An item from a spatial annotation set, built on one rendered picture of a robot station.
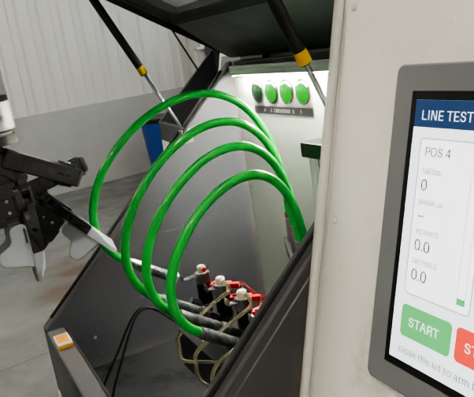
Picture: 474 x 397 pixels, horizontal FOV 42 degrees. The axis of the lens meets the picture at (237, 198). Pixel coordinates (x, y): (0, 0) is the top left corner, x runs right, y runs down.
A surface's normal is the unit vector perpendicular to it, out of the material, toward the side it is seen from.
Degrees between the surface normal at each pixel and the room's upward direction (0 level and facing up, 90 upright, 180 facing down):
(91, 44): 90
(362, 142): 76
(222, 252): 90
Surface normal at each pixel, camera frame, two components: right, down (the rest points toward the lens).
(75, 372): -0.14, -0.96
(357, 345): -0.88, 0.00
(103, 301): 0.46, 0.15
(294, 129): -0.88, 0.24
